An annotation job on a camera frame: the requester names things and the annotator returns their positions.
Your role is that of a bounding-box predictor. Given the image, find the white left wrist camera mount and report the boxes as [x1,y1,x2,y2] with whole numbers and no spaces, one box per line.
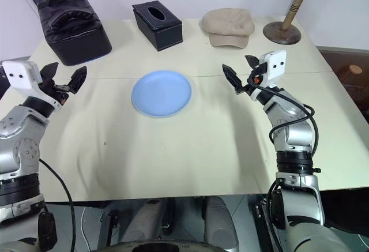
[1,60,64,109]

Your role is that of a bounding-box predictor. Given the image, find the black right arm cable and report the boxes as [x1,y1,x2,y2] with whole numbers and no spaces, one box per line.
[250,82,319,156]

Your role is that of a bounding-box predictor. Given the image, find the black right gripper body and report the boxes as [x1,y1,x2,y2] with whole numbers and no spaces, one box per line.
[241,62,268,95]

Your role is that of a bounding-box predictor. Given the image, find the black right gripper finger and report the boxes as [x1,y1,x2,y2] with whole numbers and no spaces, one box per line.
[244,54,262,70]
[221,63,246,95]

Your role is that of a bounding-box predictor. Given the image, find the brown wooden hat stand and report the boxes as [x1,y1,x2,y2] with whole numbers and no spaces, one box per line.
[262,0,329,46]

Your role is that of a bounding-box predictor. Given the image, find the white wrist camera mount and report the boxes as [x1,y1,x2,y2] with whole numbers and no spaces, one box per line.
[249,50,288,102]
[1,60,64,109]

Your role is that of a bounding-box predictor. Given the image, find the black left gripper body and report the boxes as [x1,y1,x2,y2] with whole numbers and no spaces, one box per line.
[42,82,71,106]

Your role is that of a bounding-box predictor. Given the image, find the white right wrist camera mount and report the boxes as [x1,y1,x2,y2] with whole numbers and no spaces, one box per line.
[249,50,288,102]

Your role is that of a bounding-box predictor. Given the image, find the beige flat cap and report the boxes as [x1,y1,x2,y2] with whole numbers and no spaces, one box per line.
[201,8,255,48]

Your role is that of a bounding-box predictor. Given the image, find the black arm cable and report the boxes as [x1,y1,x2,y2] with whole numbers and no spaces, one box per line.
[38,159,76,252]
[250,82,319,156]

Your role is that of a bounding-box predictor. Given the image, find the dark rounded robot torso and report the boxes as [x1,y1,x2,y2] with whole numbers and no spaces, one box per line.
[107,235,228,252]

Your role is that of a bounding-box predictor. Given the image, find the grey rounded robot leg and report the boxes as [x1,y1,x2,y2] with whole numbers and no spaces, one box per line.
[204,195,240,250]
[118,198,171,245]

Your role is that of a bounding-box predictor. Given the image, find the black padded bag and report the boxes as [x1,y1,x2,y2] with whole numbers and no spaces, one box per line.
[37,0,113,66]

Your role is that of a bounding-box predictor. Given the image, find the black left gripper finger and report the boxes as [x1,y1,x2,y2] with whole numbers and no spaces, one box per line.
[67,66,88,95]
[39,62,59,86]

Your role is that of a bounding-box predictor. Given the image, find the thin white cable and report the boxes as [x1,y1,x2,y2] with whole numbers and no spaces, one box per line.
[80,205,88,243]

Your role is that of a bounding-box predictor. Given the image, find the light blue round plate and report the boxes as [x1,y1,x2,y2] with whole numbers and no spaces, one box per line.
[131,70,193,118]

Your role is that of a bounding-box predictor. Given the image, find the black leather tissue box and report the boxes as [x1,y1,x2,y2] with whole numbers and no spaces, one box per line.
[131,0,183,52]

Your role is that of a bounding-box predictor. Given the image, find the cream table cloth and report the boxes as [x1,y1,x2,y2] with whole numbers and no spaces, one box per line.
[0,18,369,202]

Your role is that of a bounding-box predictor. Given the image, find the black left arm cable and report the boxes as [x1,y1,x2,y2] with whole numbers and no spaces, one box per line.
[38,159,76,252]

